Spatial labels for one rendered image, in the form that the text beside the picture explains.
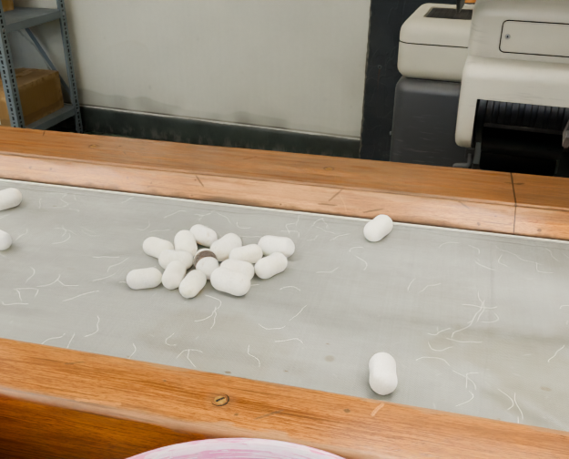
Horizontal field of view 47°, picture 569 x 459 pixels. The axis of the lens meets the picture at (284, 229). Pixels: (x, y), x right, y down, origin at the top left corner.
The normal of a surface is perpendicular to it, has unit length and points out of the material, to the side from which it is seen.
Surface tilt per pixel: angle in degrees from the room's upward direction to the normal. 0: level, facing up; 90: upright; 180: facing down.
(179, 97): 88
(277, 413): 0
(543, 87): 98
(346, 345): 0
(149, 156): 0
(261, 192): 45
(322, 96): 89
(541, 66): 8
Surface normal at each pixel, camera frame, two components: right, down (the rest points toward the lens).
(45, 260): 0.00, -0.88
